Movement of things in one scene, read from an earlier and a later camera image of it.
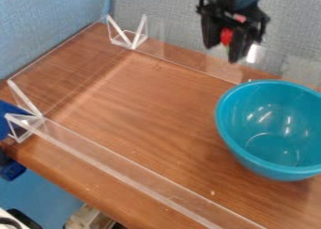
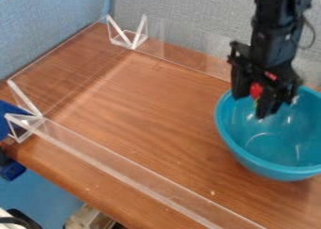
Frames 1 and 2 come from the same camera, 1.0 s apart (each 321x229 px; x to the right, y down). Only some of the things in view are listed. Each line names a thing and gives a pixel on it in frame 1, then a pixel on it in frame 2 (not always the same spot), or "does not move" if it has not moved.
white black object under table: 13,220 does not move
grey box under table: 88,218 does not move
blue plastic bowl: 269,120 does not move
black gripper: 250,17 to 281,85
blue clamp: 9,169 does not move
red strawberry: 226,36 to 256,90
